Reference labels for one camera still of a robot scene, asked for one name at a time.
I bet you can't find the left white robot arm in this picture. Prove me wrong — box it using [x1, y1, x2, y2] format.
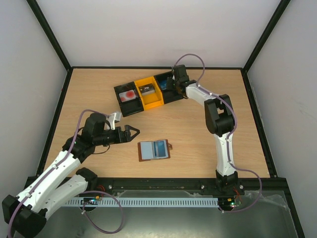
[2, 111, 140, 238]

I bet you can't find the yellow middle bin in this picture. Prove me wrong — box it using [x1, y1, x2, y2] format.
[134, 76, 164, 111]

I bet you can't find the black bin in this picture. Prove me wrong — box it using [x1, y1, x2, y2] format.
[114, 82, 144, 117]
[154, 71, 182, 104]

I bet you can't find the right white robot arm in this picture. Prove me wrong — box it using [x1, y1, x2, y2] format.
[167, 65, 238, 194]

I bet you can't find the red white card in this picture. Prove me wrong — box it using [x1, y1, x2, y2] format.
[118, 90, 137, 103]

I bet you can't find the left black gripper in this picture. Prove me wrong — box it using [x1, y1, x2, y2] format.
[94, 125, 140, 146]

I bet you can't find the brown leather card holder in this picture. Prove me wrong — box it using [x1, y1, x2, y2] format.
[138, 139, 173, 162]

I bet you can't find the light blue cable duct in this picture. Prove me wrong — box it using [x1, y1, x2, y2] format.
[63, 197, 219, 208]

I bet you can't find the right black bin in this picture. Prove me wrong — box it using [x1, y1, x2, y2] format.
[154, 71, 182, 104]

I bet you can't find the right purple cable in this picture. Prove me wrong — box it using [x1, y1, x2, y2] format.
[174, 54, 263, 214]

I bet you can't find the grey vip card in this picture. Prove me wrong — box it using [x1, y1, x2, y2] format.
[139, 83, 155, 96]

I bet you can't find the left black bin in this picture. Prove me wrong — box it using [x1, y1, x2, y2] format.
[114, 82, 144, 117]

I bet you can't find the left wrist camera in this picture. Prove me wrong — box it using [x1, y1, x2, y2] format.
[107, 112, 122, 130]

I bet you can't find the black enclosure frame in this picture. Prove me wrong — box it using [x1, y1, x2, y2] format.
[26, 0, 305, 238]

